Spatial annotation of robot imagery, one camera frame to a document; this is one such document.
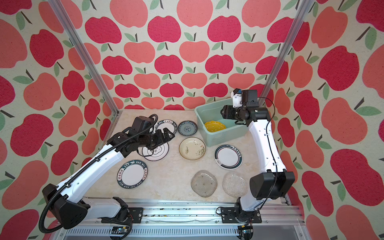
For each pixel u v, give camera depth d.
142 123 0.54
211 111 1.01
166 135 0.66
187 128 1.11
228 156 0.96
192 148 1.00
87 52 0.88
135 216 0.75
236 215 0.68
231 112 0.68
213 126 1.11
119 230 0.72
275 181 0.40
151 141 0.62
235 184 0.85
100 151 0.48
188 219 0.74
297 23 0.75
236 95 0.68
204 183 0.86
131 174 0.88
